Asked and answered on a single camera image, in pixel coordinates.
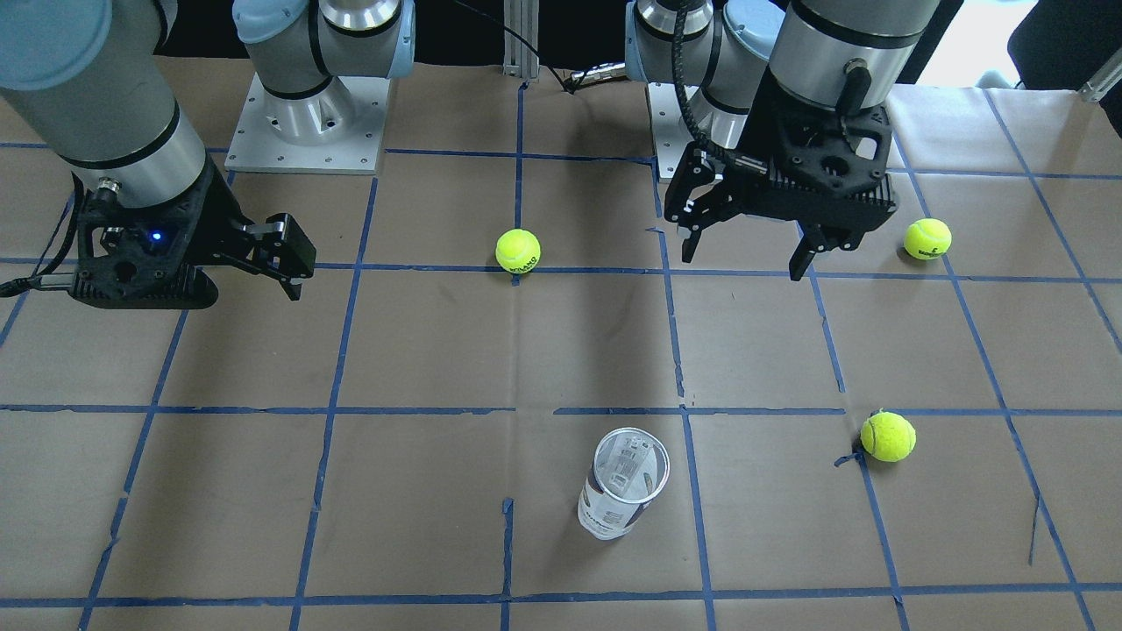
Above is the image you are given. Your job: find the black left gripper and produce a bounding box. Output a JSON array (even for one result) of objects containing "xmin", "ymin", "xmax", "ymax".
[{"xmin": 663, "ymin": 68, "xmax": 895, "ymax": 282}]

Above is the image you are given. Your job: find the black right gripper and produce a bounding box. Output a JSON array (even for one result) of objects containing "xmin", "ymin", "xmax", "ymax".
[{"xmin": 67, "ymin": 157, "xmax": 318, "ymax": 310}]

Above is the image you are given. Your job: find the clear tennis ball can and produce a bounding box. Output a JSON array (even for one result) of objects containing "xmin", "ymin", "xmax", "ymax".
[{"xmin": 576, "ymin": 427, "xmax": 671, "ymax": 542}]

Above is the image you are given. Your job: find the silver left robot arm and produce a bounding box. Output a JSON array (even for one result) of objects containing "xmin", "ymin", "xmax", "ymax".
[{"xmin": 625, "ymin": 1, "xmax": 938, "ymax": 280}]

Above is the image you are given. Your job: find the tennis ball on tape cross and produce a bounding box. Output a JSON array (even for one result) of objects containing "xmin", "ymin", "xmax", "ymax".
[{"xmin": 903, "ymin": 218, "xmax": 953, "ymax": 260}]

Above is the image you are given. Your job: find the tennis ball centre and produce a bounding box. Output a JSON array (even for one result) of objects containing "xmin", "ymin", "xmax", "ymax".
[
  {"xmin": 494, "ymin": 229, "xmax": 542, "ymax": 274},
  {"xmin": 859, "ymin": 410, "xmax": 917, "ymax": 463}
]

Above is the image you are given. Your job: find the brown paper table cover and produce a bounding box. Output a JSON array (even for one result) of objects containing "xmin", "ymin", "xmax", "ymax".
[{"xmin": 1, "ymin": 67, "xmax": 1121, "ymax": 630}]

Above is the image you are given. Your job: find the aluminium frame post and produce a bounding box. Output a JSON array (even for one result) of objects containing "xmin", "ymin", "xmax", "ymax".
[{"xmin": 502, "ymin": 0, "xmax": 541, "ymax": 82}]

